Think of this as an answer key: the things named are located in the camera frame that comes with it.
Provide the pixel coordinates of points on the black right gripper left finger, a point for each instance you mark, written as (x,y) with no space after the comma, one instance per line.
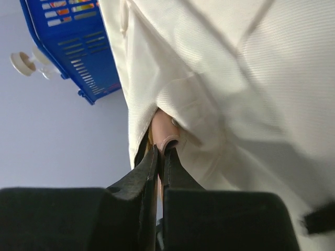
(119,217)

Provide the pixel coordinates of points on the brown leather wallet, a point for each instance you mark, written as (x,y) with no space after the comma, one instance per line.
(165,136)

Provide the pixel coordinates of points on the blue plastic basket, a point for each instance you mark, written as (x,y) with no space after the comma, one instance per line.
(71,34)

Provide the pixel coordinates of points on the grey pump bottle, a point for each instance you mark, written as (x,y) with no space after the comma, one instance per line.
(37,62)

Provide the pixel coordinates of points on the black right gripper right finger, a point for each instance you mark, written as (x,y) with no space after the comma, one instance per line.
(198,219)

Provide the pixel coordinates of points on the cream canvas backpack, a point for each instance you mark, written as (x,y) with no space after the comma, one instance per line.
(250,86)

